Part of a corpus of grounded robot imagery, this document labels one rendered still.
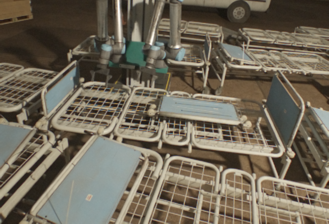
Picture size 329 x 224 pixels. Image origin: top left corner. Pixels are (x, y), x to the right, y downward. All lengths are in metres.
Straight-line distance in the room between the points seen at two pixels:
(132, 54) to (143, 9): 0.51
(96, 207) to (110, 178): 0.21
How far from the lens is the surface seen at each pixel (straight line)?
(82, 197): 1.56
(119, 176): 1.66
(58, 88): 2.45
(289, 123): 2.25
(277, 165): 2.91
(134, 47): 2.94
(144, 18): 2.92
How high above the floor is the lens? 1.75
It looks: 28 degrees down
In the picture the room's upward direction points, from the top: 5 degrees clockwise
